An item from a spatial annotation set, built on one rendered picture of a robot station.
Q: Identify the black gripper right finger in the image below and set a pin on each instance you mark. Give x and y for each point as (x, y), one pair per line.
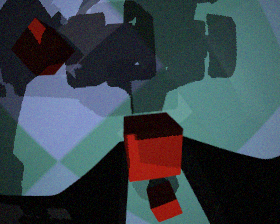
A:
(232, 188)

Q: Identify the red cube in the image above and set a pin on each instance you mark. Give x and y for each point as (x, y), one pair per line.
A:
(42, 49)
(163, 201)
(154, 145)

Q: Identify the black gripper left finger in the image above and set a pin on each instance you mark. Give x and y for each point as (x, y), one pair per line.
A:
(99, 197)

